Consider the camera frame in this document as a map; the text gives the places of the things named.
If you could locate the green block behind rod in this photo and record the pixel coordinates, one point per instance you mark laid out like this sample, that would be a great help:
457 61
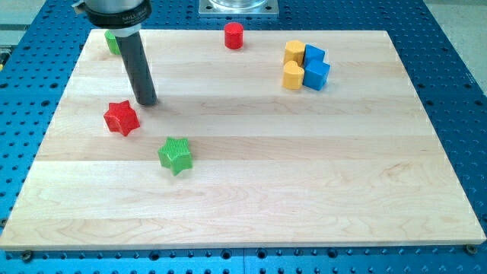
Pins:
112 43

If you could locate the red cylinder block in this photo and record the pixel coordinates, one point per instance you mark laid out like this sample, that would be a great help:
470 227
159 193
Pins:
233 35

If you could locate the light wooden board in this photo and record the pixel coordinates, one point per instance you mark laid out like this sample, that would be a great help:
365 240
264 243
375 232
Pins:
355 164

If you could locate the blue front cube block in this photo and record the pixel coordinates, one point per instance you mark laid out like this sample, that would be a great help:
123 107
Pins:
316 74

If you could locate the yellow heart block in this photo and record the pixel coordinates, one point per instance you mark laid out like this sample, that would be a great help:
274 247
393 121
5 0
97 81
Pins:
293 75

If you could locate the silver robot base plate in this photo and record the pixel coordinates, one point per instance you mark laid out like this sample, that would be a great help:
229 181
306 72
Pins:
238 8

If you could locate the yellow pentagon block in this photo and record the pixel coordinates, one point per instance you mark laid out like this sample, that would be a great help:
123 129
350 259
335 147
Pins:
294 51

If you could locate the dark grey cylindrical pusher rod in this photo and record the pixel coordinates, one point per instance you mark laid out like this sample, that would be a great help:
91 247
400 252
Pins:
137 69

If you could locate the blue perforated metal table plate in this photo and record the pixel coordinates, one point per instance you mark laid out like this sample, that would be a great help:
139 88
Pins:
39 68

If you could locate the green star block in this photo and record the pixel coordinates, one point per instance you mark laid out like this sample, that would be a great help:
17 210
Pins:
175 155

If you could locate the red star block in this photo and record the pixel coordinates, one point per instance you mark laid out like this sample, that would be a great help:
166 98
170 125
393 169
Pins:
121 118

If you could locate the blue rear block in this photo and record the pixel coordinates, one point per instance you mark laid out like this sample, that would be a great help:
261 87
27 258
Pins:
312 53

